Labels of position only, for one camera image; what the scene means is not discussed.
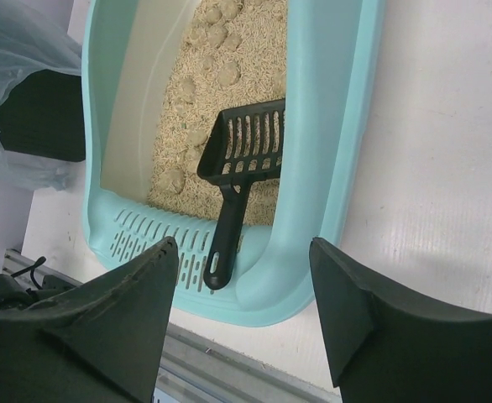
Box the beige cat litter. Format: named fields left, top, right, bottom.
left=147, top=1, right=288, bottom=219

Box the translucent blue bin liner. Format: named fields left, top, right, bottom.
left=0, top=1, right=81, bottom=191

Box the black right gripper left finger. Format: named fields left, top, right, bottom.
left=0, top=237, right=178, bottom=402

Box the teal litter box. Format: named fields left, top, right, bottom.
left=81, top=1, right=385, bottom=327

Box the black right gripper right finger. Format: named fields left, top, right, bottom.
left=309, top=238, right=492, bottom=402

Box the black litter scoop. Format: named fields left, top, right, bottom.
left=196, top=99, right=285, bottom=290

